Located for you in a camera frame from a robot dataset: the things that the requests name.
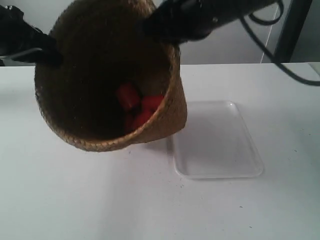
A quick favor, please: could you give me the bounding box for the black cable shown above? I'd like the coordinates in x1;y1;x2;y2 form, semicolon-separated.
239;0;320;87

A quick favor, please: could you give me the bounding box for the clear plastic tray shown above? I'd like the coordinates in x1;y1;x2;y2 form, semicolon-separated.
171;100;264;180

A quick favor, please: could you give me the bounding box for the dark metal post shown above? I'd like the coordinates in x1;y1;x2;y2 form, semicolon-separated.
274;0;313;63

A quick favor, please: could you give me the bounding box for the white cabinet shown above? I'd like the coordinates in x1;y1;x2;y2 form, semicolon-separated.
0;0;291;65

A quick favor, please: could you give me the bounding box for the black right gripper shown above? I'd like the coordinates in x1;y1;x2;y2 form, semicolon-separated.
142;0;280;45

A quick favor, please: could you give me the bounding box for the brown woven wicker basket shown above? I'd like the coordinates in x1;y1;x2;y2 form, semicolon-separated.
34;0;187;152

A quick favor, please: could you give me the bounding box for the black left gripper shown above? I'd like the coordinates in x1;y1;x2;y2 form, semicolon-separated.
0;5;63;67

